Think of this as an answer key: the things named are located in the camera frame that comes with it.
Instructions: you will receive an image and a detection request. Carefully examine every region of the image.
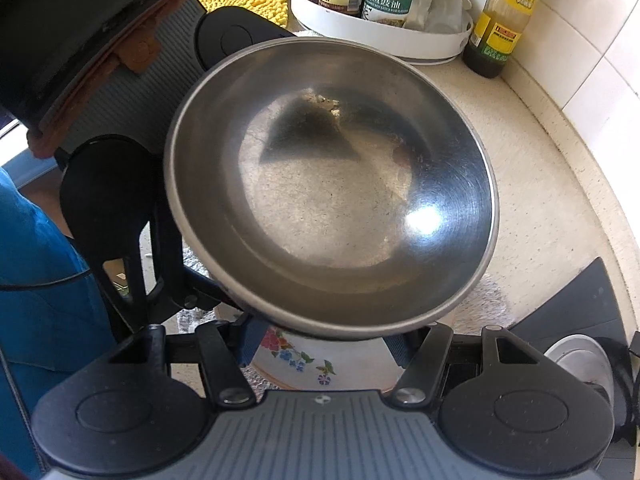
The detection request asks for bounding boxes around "yellow chenille mat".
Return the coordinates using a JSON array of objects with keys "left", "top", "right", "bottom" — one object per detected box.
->
[{"left": 195, "top": 0, "right": 292, "bottom": 29}]

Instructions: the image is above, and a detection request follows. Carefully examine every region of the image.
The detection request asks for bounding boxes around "white round object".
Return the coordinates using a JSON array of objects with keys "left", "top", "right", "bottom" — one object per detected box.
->
[{"left": 544, "top": 334, "right": 614, "bottom": 402}]

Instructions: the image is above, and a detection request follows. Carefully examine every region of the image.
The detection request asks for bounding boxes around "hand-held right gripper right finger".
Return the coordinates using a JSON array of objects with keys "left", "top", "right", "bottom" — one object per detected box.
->
[{"left": 384, "top": 323, "right": 572, "bottom": 407}]

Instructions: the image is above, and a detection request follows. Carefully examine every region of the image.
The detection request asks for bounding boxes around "yellow label oil bottle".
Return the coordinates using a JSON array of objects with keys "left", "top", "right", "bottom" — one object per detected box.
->
[{"left": 462, "top": 0, "right": 546, "bottom": 79}]

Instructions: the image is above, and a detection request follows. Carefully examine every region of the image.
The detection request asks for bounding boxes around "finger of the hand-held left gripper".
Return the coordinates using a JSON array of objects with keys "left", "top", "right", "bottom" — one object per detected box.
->
[{"left": 89, "top": 210, "right": 246, "bottom": 341}]

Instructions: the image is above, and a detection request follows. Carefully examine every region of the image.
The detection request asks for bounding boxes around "black cable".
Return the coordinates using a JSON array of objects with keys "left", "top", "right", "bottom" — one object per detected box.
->
[{"left": 0, "top": 267, "right": 96, "bottom": 294}]

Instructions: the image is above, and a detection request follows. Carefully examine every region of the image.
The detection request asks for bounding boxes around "dark grey slab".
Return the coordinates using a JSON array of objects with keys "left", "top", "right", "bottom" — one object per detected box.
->
[{"left": 512, "top": 257, "right": 639, "bottom": 347}]

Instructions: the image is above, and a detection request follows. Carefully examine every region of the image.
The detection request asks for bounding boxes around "white floral plate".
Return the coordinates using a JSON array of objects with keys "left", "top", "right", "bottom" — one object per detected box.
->
[{"left": 251, "top": 324, "right": 402, "bottom": 392}]

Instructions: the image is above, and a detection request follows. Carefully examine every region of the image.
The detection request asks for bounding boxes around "stainless steel bowl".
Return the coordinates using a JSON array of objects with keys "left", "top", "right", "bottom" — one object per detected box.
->
[{"left": 163, "top": 37, "right": 500, "bottom": 344}]

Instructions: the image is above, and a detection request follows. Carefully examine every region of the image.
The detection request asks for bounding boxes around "white towel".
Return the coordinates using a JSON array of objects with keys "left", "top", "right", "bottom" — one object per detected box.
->
[{"left": 177, "top": 242, "right": 512, "bottom": 333}]

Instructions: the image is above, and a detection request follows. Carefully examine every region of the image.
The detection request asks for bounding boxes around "person's blue clothing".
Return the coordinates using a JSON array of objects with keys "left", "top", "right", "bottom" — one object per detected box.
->
[{"left": 0, "top": 167, "right": 117, "bottom": 480}]

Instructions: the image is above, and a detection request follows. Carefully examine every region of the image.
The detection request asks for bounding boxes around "white round tray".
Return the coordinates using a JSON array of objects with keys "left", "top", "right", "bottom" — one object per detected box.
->
[{"left": 290, "top": 0, "right": 474, "bottom": 66}]

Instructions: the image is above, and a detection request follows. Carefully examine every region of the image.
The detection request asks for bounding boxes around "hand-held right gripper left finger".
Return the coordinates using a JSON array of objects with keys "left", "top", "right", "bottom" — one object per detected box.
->
[{"left": 75, "top": 316, "right": 269, "bottom": 407}]

